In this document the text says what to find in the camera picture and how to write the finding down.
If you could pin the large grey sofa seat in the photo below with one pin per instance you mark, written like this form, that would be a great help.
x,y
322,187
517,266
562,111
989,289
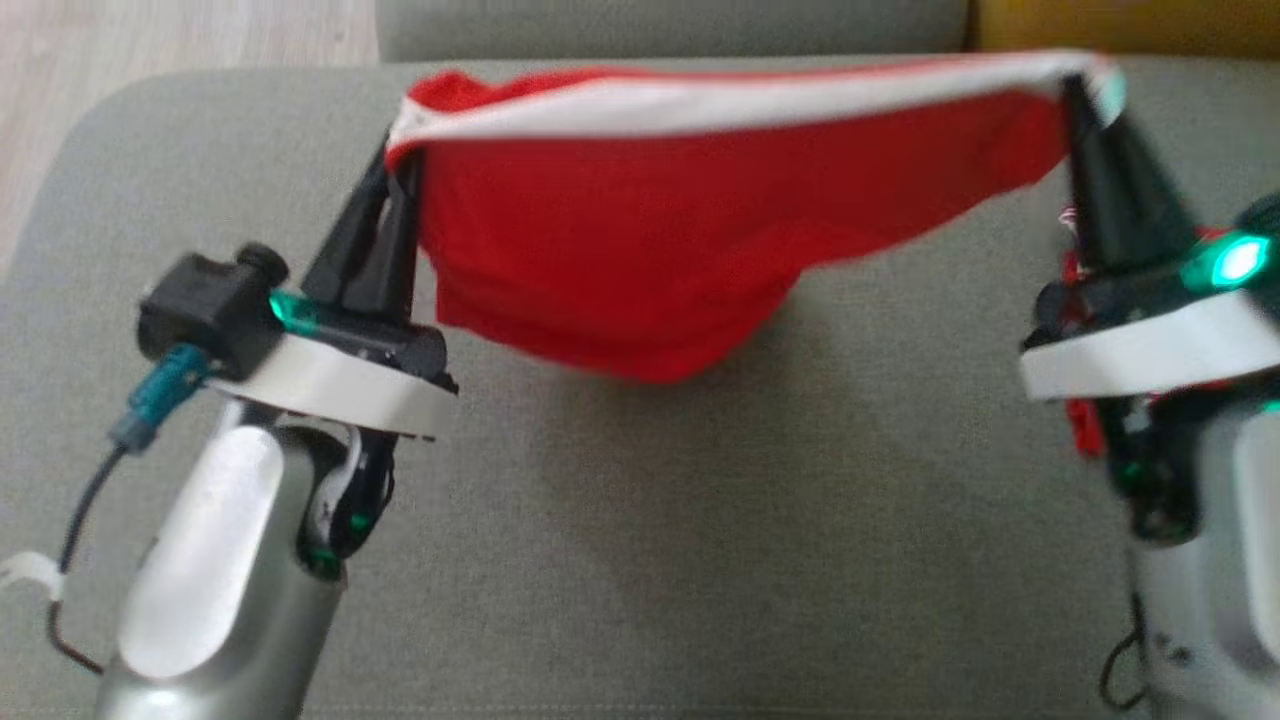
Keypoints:
x,y
700,550

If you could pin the yellow sofa cushion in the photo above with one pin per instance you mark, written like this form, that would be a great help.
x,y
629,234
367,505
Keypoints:
x,y
1130,22

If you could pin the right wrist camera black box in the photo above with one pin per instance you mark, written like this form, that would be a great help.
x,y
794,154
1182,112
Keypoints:
x,y
1265,215

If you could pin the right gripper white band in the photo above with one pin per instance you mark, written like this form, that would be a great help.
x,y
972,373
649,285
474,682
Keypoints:
x,y
1150,345

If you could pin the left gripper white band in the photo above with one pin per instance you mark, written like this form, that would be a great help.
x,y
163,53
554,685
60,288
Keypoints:
x,y
330,385

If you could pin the red basketball shorts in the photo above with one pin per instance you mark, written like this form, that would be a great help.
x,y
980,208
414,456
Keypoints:
x,y
650,230

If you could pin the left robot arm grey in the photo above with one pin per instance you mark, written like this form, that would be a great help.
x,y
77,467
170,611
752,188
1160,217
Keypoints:
x,y
210,560

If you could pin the small grey sofa cushion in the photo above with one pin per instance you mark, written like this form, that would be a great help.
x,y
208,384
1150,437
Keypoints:
x,y
650,25

